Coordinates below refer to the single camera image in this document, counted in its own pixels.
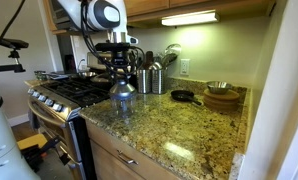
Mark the clear plastic processor bowl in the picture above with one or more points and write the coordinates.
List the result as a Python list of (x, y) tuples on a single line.
[(123, 106)]

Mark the steel utensil holder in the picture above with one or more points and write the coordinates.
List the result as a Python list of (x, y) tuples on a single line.
[(144, 81), (158, 78)]

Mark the steel over-range microwave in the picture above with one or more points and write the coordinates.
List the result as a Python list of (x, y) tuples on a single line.
[(60, 17)]

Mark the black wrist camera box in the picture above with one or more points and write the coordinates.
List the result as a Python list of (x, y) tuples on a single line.
[(115, 47)]

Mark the steel pan with lid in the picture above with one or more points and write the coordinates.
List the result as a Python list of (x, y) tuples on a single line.
[(103, 79)]

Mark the steel bowl behind stove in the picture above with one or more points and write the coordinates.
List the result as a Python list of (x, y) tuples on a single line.
[(86, 75)]

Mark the small steel bowl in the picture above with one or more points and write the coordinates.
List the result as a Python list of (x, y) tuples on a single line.
[(218, 87)]

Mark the wooden upper cabinets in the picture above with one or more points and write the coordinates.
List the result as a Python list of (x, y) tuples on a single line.
[(148, 13)]

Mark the black camera on stand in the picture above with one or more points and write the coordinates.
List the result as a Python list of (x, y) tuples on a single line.
[(15, 46)]

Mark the stainless steel gas stove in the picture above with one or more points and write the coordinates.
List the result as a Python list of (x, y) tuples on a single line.
[(55, 105)]

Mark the stacked wooden boards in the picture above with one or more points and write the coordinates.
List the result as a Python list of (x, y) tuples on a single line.
[(225, 102)]

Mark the wooden lower cabinet drawers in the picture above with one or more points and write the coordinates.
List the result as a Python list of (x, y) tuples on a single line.
[(115, 160)]

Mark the white wall outlet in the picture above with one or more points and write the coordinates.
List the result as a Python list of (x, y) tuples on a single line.
[(184, 66)]

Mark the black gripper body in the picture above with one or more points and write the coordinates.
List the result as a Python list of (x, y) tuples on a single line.
[(120, 64)]

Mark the under-cabinet light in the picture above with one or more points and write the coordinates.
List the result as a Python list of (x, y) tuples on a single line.
[(191, 18)]

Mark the left steel utensil holder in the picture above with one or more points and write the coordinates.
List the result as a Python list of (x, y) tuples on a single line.
[(144, 81)]

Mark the small black cast-iron skillet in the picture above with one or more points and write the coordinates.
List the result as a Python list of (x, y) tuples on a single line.
[(184, 96)]

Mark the yellow black tool case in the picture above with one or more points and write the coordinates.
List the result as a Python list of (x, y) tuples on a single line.
[(34, 149)]

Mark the right steel utensil holder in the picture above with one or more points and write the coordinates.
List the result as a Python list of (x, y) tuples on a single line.
[(158, 78)]

